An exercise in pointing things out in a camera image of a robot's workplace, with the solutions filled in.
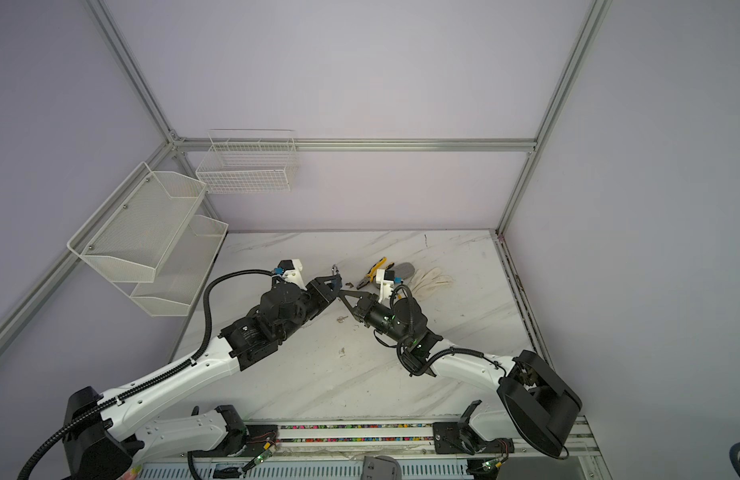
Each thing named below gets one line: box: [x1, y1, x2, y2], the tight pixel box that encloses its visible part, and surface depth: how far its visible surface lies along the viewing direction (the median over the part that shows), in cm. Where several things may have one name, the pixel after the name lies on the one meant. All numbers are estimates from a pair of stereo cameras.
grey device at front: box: [361, 455, 402, 480], surface depth 71 cm
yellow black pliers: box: [356, 257, 395, 290], surface depth 109 cm
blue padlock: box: [331, 264, 343, 286], surface depth 73 cm
